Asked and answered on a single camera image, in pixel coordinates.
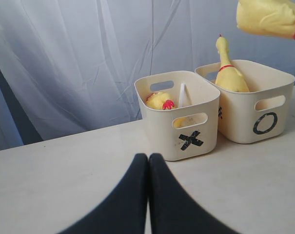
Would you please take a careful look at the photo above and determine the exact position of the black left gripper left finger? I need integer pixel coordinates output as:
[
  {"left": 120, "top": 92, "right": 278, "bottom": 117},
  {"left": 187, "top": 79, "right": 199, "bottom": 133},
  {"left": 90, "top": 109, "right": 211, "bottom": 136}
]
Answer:
[{"left": 61, "top": 153, "right": 148, "bottom": 234}]

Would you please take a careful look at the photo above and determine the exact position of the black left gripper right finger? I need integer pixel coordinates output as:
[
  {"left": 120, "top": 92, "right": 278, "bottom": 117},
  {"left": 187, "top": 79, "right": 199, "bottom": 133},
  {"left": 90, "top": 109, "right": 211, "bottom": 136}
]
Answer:
[{"left": 149, "top": 153, "right": 237, "bottom": 234}]

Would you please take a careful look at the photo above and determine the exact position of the headless yellow rubber chicken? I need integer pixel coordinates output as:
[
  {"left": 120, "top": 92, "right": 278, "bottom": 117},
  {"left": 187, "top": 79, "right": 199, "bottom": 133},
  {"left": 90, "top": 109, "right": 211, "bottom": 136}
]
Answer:
[{"left": 145, "top": 92, "right": 175, "bottom": 110}]

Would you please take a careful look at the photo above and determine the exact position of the yellow chicken facing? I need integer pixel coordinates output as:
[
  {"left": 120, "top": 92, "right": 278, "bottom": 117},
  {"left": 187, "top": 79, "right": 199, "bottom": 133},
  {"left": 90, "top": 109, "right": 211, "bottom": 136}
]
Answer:
[
  {"left": 236, "top": 0, "right": 295, "bottom": 40},
  {"left": 215, "top": 35, "right": 250, "bottom": 93}
]

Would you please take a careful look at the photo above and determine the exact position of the cream bin marked X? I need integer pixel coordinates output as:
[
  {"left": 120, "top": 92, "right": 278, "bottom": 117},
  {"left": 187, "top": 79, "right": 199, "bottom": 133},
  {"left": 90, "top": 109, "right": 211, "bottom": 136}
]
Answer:
[{"left": 135, "top": 71, "right": 220, "bottom": 161}]

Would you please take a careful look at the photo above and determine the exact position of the cream bin marked O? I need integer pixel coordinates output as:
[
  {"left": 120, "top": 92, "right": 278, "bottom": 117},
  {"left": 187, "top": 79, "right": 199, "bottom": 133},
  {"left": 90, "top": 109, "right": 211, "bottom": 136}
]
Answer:
[{"left": 195, "top": 59, "right": 295, "bottom": 144}]

